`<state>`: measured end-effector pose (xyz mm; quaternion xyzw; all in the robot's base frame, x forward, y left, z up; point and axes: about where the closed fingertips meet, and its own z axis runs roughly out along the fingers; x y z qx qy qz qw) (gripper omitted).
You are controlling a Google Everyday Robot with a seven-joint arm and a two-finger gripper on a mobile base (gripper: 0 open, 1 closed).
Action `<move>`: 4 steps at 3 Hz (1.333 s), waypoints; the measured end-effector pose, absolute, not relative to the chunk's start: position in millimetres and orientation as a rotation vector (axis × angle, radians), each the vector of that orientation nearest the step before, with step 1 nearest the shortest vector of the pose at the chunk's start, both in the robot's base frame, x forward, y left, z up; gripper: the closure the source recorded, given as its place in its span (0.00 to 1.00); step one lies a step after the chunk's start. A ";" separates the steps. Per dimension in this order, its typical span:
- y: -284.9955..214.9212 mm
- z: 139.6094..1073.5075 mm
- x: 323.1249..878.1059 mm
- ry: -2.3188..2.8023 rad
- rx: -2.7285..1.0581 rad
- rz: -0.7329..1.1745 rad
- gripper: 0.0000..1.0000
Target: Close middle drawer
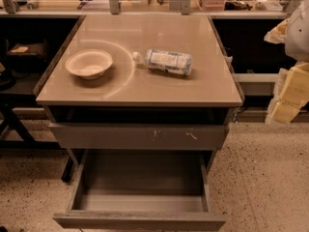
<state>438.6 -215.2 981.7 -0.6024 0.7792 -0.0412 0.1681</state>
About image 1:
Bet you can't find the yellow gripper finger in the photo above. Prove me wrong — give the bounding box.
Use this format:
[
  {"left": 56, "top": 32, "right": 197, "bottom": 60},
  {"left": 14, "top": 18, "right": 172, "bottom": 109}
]
[
  {"left": 264, "top": 18, "right": 289, "bottom": 44},
  {"left": 265, "top": 62, "right": 309, "bottom": 124}
]

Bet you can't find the grey drawer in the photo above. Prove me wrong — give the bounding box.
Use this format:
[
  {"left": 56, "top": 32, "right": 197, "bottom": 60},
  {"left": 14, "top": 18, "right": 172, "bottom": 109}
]
[
  {"left": 49, "top": 123, "right": 229, "bottom": 151},
  {"left": 53, "top": 150, "right": 225, "bottom": 232}
]

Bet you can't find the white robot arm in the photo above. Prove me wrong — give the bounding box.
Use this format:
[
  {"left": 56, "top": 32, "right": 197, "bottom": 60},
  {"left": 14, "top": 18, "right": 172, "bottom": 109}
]
[{"left": 264, "top": 0, "right": 309, "bottom": 125}]

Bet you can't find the grey drawer cabinet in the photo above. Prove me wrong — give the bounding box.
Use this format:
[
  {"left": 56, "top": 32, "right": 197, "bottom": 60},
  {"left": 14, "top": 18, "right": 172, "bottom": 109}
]
[{"left": 33, "top": 14, "right": 245, "bottom": 176}]

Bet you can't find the grey top drawer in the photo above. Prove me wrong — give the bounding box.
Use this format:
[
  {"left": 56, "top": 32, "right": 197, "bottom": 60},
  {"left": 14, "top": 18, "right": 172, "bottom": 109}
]
[{"left": 49, "top": 123, "right": 229, "bottom": 151}]

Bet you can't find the clear plastic water bottle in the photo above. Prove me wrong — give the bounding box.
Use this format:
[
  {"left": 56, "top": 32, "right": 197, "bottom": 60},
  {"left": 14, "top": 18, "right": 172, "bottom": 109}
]
[{"left": 132, "top": 49, "right": 192, "bottom": 76}]

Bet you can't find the white paper bowl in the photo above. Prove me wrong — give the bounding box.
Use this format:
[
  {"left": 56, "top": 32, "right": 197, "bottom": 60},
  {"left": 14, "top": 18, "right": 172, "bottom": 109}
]
[{"left": 66, "top": 49, "right": 113, "bottom": 80}]

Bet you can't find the black stand left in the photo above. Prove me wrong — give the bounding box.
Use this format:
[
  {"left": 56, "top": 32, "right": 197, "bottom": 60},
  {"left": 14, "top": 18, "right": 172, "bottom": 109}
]
[{"left": 0, "top": 39, "right": 62, "bottom": 151}]

